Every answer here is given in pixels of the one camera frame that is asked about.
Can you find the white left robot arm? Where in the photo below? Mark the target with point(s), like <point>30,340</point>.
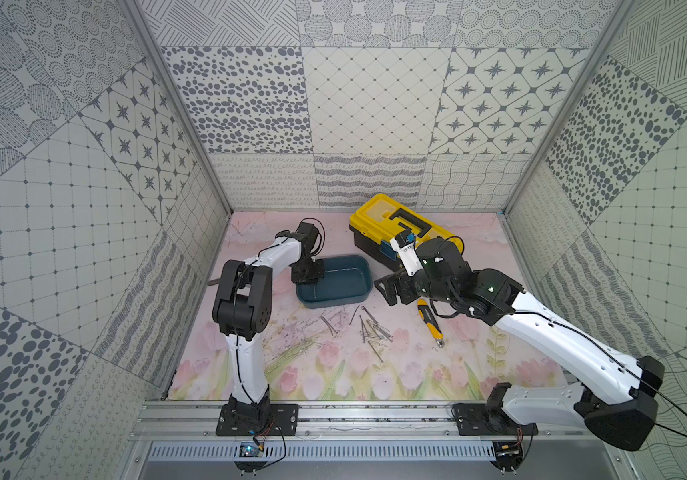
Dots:
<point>242,309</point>

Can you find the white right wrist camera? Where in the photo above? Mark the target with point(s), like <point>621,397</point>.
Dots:
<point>404,246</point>

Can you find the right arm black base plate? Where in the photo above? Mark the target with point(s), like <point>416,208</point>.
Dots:
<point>474,419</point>

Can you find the teal plastic storage box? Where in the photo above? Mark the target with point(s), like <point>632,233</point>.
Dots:
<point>346,280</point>

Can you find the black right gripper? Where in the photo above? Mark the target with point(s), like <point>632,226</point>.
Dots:
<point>402,280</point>

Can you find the yellow black toolbox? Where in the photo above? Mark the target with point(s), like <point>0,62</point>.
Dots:
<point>380,219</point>

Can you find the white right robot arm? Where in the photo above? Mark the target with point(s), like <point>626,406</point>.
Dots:
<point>615,394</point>

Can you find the steel nail pile centre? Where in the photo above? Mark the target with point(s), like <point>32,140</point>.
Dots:
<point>373,331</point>

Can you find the yellow black utility knife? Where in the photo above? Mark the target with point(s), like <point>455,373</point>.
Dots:
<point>430,321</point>

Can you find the white slotted cable duct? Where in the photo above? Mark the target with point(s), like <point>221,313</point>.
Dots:
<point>236,451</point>

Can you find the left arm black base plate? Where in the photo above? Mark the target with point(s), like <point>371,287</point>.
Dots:
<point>240,419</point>

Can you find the steel nail lower pile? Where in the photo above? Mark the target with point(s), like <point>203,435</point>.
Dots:
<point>377,355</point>

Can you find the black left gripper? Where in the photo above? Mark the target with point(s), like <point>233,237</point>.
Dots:
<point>307,272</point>

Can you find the aluminium mounting rail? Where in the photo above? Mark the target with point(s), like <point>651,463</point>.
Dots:
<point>346,420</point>

